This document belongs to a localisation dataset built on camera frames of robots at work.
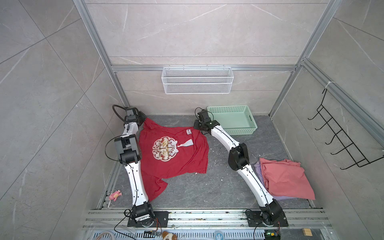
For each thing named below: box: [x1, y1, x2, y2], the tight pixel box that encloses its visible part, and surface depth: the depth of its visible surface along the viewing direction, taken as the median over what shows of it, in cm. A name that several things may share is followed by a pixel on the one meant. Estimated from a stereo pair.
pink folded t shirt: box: [259, 157, 316, 200], surface depth 84 cm
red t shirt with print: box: [139, 118, 209, 202], surface depth 99 cm
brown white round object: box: [162, 230, 178, 240], surface depth 68 cm
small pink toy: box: [109, 190, 122, 202], surface depth 81 cm
